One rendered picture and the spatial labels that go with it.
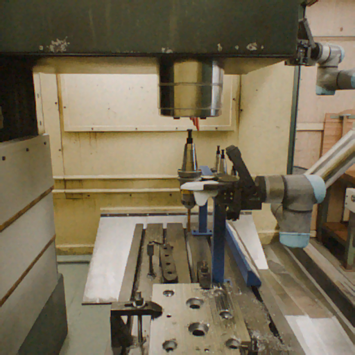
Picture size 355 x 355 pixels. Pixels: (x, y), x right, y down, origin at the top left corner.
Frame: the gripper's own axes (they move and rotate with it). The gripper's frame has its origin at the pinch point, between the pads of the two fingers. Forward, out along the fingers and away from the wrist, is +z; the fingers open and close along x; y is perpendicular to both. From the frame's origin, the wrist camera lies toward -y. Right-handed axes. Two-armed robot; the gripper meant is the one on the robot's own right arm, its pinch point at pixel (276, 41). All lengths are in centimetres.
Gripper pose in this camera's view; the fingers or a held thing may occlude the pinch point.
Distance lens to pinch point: 122.6
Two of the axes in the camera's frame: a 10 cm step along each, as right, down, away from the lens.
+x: -5.4, -1.9, 8.2
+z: -8.4, 1.2, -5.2
